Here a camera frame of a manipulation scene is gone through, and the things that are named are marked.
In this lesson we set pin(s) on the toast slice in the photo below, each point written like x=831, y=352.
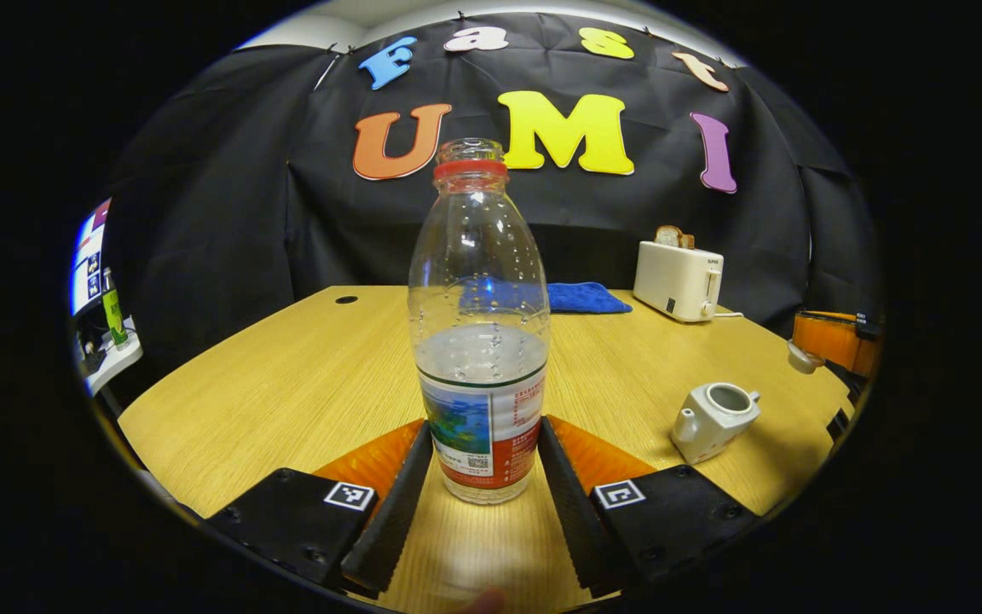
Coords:
x=672, y=236

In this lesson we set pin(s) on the black backdrop cloth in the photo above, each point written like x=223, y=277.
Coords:
x=227, y=213

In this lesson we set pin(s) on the white teacup lid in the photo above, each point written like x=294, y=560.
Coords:
x=802, y=358

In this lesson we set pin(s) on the computer monitor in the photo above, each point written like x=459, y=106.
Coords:
x=86, y=256

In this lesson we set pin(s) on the green drink bottle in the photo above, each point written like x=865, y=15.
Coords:
x=113, y=311

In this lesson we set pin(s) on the white side table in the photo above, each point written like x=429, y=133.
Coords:
x=116, y=362

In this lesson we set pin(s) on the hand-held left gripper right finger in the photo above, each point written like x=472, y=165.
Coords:
x=576, y=512

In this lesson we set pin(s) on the clear plastic water bottle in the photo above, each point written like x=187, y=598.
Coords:
x=478, y=384

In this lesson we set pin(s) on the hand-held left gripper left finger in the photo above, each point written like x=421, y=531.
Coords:
x=389, y=520

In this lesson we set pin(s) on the blue folded towel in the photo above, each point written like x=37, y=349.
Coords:
x=589, y=298

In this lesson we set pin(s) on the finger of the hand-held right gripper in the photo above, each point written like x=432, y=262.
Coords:
x=836, y=341

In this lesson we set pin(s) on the white ceramic teacup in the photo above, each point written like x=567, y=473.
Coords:
x=713, y=422

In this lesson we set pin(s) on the white toaster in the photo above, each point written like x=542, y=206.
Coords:
x=674, y=281

